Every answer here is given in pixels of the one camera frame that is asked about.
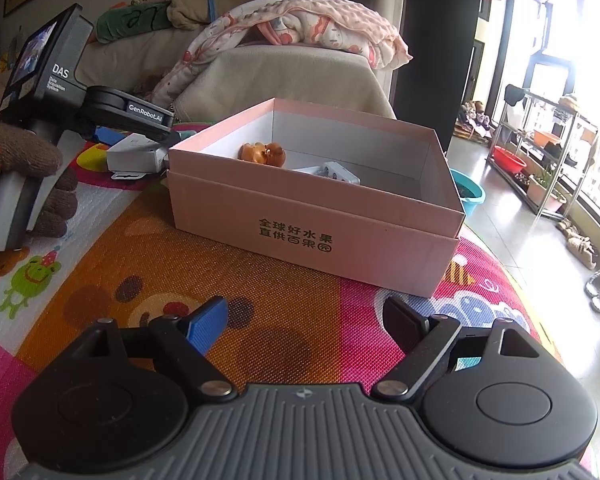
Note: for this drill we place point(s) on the red plastic basin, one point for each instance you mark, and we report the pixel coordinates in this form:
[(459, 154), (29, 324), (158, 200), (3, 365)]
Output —
[(508, 161)]

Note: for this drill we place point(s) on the white power adapter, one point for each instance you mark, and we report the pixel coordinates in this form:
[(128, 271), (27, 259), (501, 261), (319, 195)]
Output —
[(136, 157)]

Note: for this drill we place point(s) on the orange toy figurine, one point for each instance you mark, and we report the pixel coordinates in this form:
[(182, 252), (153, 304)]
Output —
[(271, 154)]

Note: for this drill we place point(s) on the pink patterned blanket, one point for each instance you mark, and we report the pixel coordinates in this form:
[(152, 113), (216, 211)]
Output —
[(341, 25)]

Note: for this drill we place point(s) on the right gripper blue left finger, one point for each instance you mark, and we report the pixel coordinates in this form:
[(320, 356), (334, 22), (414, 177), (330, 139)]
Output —
[(181, 346)]

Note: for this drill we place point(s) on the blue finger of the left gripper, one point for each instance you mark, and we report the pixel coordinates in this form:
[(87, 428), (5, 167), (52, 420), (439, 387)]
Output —
[(108, 136)]

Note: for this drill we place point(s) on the colourful cartoon play mat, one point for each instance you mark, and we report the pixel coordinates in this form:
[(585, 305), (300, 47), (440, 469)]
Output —
[(124, 258)]

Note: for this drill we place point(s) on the green plush toy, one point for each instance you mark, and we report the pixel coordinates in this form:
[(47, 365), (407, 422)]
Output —
[(128, 21)]

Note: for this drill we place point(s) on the white battery charger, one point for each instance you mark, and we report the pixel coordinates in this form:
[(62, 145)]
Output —
[(331, 170)]

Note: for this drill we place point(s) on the beige rolled cushion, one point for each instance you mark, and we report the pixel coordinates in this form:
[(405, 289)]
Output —
[(192, 14)]

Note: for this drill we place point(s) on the brown knitted gloved left hand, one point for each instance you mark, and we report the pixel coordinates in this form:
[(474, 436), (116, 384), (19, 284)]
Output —
[(24, 153)]

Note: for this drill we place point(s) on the metal shelf rack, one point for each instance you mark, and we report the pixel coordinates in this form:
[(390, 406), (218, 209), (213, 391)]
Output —
[(555, 140)]

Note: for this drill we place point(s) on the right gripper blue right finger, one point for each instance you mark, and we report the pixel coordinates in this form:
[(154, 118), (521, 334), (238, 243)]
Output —
[(424, 340)]

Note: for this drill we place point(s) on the teal plastic basin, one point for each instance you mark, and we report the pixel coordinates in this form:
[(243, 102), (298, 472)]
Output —
[(471, 193)]

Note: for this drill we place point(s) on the pink cardboard box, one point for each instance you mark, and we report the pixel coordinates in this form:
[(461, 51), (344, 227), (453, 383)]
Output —
[(397, 229)]

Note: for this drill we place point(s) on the beige sofa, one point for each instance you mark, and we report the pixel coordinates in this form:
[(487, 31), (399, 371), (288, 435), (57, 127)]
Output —
[(247, 75)]

